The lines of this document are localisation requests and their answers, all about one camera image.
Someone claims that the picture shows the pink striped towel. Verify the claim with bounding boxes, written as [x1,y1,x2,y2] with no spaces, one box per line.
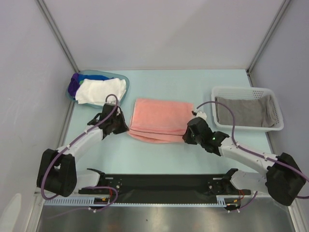
[128,98,194,144]

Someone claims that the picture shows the white towel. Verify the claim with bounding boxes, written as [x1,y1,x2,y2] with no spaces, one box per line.
[75,78,126,106]

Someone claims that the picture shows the grey terry towel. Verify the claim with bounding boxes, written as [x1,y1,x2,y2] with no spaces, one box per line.
[215,95,277,128]

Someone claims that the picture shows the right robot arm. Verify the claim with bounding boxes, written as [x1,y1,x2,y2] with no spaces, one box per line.
[183,117,306,206]

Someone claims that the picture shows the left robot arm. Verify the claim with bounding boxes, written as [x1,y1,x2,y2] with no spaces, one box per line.
[37,103,128,200]

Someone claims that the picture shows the white perforated plastic basket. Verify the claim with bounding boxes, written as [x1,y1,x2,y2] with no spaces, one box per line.
[211,87,284,132]

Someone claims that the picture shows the purple towel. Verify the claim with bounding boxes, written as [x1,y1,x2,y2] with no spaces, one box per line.
[67,73,80,98]

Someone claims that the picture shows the blue towel in tray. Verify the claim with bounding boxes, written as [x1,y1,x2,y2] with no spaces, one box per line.
[78,74,113,83]

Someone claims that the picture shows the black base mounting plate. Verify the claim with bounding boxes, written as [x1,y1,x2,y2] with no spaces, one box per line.
[78,174,251,204]

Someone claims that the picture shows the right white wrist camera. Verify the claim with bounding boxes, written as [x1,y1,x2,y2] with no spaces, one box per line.
[192,111,207,121]

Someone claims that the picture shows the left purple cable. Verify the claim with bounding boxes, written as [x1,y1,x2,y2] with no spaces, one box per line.
[41,94,119,219]

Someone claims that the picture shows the purple cable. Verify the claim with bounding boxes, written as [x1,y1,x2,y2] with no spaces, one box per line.
[41,94,119,219]
[197,100,309,213]

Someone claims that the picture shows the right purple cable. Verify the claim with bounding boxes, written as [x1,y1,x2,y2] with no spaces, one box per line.
[197,100,309,213]

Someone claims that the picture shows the slotted white cable duct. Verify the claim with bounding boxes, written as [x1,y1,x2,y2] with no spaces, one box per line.
[44,197,226,207]

